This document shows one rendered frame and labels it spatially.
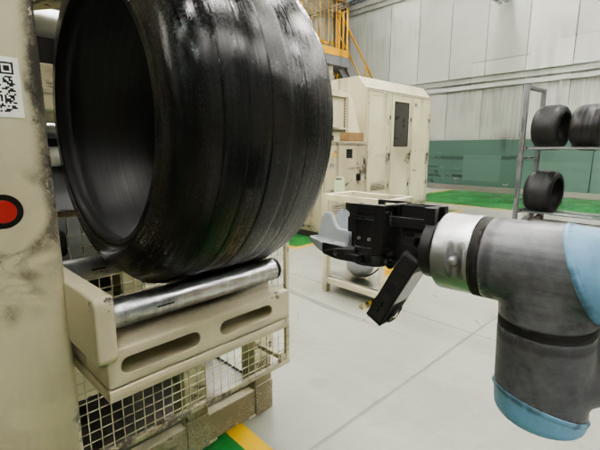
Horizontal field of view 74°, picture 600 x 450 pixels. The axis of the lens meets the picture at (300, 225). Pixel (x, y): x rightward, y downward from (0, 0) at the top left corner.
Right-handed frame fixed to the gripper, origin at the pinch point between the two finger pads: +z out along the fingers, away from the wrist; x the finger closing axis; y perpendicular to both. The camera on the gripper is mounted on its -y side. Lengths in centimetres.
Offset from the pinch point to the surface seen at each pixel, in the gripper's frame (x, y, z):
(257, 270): -2.1, -8.2, 17.3
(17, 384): 36.1, -18.7, 24.6
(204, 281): 9.6, -8.0, 17.6
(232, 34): 12.4, 28.8, 4.1
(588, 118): -506, 59, 47
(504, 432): -119, -98, 3
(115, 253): 19.1, -3.5, 30.6
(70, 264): 22, -8, 46
